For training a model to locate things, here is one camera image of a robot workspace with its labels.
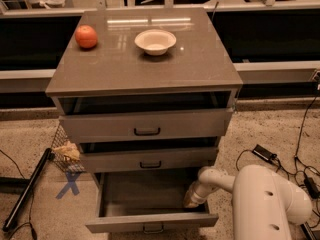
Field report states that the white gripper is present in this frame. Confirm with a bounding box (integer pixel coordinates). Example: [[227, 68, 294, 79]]
[[183, 181, 210, 208]]

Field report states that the grey bottom drawer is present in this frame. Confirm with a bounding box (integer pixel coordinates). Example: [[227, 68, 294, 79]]
[[86, 168, 218, 234]]

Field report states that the grey drawer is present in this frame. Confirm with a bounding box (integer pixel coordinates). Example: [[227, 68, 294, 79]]
[[60, 109, 233, 143], [86, 168, 218, 234], [80, 147, 218, 173]]

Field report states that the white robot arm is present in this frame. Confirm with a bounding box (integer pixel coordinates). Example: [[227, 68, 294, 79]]
[[183, 165, 312, 240]]

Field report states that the grey middle drawer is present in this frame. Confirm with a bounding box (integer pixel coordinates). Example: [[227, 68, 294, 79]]
[[80, 147, 218, 173]]

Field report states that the grey top drawer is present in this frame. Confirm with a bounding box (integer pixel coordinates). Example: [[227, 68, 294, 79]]
[[60, 109, 233, 143]]

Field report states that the grey drawer cabinet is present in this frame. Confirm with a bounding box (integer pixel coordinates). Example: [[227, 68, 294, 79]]
[[45, 7, 244, 185]]

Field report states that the black power adapter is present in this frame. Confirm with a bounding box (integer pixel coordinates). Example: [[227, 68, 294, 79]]
[[252, 144, 277, 163], [304, 177, 320, 199]]

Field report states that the blue tape cross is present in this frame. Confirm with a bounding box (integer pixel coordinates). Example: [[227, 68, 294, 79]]
[[56, 172, 80, 199]]

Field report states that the black bar right floor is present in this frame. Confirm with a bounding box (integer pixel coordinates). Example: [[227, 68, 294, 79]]
[[301, 223, 320, 240]]

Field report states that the black bar floor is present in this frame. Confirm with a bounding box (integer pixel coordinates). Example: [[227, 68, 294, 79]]
[[301, 223, 320, 240], [2, 148, 53, 232]]

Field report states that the crumpled paper piece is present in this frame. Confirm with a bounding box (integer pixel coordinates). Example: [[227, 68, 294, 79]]
[[53, 141, 80, 161]]

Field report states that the black bar left floor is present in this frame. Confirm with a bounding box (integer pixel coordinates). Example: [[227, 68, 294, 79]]
[[2, 148, 53, 232]]

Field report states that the white bowl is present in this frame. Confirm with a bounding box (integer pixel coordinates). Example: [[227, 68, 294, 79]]
[[134, 29, 176, 56]]

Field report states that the orange fruit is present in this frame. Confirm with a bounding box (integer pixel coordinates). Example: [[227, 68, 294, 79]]
[[75, 25, 98, 49]]

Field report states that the black wire mesh basket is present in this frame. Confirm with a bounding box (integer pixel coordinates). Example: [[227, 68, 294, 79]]
[[51, 125, 85, 173]]

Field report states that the black floor cable left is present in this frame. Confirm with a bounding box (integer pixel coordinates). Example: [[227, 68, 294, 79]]
[[0, 149, 38, 240]]

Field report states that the black floor cable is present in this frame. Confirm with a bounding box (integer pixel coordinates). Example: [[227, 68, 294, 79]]
[[235, 95, 320, 230], [0, 149, 38, 240]]

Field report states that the black floor cable right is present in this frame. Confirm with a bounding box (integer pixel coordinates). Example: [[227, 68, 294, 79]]
[[235, 95, 320, 230]]

